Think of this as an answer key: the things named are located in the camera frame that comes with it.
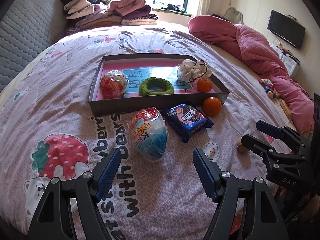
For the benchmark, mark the blue cookie packet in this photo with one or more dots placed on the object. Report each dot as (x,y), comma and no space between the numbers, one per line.
(186,120)

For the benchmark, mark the walnut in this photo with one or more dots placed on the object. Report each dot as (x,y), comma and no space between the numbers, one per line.
(242,148)

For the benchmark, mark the small plush doll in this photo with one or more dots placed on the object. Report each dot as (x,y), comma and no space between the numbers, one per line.
(268,87)

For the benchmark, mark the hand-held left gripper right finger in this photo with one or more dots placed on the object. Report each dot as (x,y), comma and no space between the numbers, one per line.
(205,177)

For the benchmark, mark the grey quilted headboard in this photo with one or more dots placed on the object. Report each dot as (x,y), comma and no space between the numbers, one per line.
(25,37)

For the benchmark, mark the yellow snack packet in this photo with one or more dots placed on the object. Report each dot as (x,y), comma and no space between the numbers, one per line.
(285,108)

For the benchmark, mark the shallow brown cardboard box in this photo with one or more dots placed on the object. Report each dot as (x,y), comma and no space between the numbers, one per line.
(112,107)

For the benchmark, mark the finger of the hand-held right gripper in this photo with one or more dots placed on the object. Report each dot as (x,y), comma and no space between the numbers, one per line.
(271,130)
(257,145)

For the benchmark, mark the black flat television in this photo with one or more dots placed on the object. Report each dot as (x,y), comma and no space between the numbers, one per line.
(286,28)

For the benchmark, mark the orange mandarin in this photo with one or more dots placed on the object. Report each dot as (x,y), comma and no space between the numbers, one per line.
(204,85)
(212,106)

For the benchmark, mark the person's right hand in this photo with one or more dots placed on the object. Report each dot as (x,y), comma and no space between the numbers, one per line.
(281,193)

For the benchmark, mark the pile of folded clothes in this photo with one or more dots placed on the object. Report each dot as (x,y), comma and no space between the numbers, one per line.
(105,12)

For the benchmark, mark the pink quilted blanket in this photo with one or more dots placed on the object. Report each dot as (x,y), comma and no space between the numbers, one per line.
(250,50)

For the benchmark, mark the white metal chair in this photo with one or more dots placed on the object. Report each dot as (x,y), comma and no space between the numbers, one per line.
(233,11)

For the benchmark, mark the surprise egg toy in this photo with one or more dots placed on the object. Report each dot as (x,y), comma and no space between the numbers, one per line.
(113,85)
(147,137)

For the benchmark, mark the dark cloth heap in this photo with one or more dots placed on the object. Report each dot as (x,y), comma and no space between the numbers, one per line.
(173,7)

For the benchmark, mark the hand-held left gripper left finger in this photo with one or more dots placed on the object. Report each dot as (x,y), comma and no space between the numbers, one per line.
(108,173)

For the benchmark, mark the white drawer cabinet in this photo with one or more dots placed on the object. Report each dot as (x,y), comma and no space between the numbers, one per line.
(287,61)

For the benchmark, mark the white cloth pouch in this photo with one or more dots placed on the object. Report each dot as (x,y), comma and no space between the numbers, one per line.
(187,70)

